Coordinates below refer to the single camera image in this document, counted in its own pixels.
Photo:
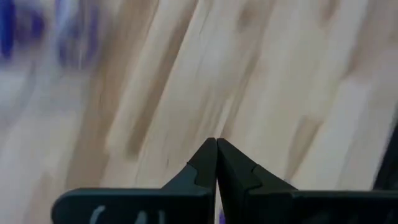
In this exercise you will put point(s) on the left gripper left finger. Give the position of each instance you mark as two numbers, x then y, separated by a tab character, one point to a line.
155	208

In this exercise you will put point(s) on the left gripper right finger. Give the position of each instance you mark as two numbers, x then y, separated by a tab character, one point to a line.
280	208

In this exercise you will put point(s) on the clear plastic bin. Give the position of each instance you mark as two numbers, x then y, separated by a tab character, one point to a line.
18	87

